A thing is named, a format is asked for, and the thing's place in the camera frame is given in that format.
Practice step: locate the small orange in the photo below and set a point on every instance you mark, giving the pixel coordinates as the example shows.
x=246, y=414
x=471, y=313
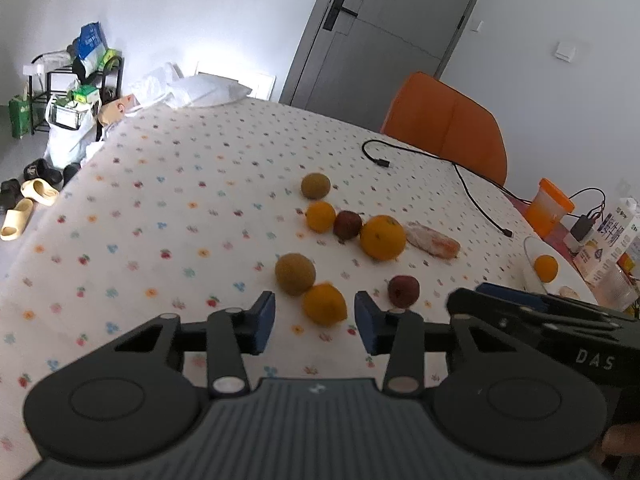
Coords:
x=320, y=216

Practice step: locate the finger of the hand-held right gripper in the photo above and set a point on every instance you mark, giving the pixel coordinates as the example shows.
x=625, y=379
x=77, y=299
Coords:
x=470, y=302
x=505, y=294

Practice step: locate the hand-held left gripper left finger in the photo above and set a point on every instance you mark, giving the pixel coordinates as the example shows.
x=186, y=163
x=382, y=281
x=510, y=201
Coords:
x=263, y=322

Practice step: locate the orange chair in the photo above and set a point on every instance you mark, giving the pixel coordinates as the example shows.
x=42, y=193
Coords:
x=450, y=125

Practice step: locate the white pillow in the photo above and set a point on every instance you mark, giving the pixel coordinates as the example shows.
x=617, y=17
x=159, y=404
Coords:
x=207, y=90

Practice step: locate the black metal rack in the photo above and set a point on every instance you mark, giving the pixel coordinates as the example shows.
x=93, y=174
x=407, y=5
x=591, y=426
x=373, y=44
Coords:
x=119, y=77

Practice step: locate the green pack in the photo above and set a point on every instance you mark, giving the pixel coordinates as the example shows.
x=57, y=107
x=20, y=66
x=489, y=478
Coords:
x=110, y=56

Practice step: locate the blue bag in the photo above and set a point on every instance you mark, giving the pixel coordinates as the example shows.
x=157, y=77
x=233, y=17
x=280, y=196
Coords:
x=92, y=42

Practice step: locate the large white plastic bag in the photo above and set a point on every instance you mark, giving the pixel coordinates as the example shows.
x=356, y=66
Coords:
x=65, y=137

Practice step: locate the clear plastic cup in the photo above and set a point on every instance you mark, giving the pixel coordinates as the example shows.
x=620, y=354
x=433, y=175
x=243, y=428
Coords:
x=614, y=286

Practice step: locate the yellow slipper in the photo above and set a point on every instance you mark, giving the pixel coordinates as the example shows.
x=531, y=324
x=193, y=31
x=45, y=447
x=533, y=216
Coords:
x=37, y=191
x=15, y=220

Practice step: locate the black slipper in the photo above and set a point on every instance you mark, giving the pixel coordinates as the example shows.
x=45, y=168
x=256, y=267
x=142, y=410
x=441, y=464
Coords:
x=71, y=172
x=40, y=170
x=9, y=195

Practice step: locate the peeled pomelo segment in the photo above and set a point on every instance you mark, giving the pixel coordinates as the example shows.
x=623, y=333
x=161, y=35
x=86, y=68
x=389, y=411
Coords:
x=432, y=242
x=567, y=291

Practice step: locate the large orange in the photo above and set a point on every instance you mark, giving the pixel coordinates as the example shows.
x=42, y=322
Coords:
x=382, y=237

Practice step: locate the brown kiwi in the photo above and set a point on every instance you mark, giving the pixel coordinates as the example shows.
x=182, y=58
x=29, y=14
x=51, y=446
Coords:
x=315, y=185
x=295, y=273

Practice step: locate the cardboard box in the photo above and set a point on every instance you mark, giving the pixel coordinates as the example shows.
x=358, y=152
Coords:
x=262, y=85

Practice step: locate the grey entrance door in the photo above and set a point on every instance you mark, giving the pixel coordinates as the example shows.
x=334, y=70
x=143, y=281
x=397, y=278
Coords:
x=380, y=25

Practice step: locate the green bag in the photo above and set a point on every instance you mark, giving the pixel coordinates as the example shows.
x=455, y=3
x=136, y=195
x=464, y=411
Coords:
x=20, y=117

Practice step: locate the person's right hand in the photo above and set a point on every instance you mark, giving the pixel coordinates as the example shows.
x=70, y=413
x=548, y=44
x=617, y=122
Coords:
x=622, y=442

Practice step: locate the white light switch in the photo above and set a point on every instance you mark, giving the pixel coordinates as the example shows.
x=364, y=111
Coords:
x=565, y=51

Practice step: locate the orange plastic cup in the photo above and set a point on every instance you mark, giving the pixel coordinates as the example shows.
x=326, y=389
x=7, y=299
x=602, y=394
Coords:
x=547, y=207

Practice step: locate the green box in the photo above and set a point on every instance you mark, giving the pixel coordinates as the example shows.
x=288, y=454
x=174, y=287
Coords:
x=84, y=94

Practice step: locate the dark red passion fruit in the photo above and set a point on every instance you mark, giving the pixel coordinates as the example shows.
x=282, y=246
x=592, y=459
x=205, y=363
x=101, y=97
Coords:
x=347, y=225
x=404, y=291

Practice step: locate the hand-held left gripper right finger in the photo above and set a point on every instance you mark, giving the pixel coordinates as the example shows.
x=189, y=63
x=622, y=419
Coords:
x=365, y=327

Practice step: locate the brown paper bag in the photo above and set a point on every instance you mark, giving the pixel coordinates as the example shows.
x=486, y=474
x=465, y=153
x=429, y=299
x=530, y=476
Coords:
x=117, y=110

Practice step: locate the white milk carton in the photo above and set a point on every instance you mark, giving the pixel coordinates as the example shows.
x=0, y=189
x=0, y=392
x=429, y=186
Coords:
x=612, y=240

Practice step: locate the black charger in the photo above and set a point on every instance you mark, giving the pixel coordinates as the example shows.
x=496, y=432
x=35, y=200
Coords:
x=582, y=227

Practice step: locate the white plate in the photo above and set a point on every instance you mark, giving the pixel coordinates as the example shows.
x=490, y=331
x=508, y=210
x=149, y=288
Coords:
x=570, y=270

